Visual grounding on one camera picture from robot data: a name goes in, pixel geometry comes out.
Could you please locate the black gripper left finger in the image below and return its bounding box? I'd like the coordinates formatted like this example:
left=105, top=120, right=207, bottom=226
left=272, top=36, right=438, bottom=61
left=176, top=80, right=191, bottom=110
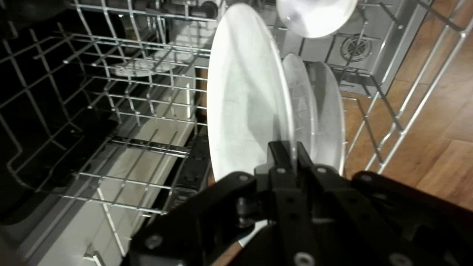
left=269, top=142, right=315, bottom=266

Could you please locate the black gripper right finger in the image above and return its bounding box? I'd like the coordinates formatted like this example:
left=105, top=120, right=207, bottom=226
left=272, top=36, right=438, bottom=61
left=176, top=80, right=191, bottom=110
left=297, top=144, right=420, bottom=266

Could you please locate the white round plate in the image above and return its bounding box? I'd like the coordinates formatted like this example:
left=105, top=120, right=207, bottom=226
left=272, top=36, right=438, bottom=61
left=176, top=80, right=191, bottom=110
left=207, top=3, right=296, bottom=181

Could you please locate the white cup in rack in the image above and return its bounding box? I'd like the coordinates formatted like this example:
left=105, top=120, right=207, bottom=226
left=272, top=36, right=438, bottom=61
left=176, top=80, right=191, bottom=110
left=277, top=0, right=358, bottom=39

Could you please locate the wire dishwasher rack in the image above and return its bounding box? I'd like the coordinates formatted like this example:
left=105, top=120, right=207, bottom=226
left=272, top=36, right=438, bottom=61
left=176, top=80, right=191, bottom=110
left=0, top=0, right=472, bottom=266

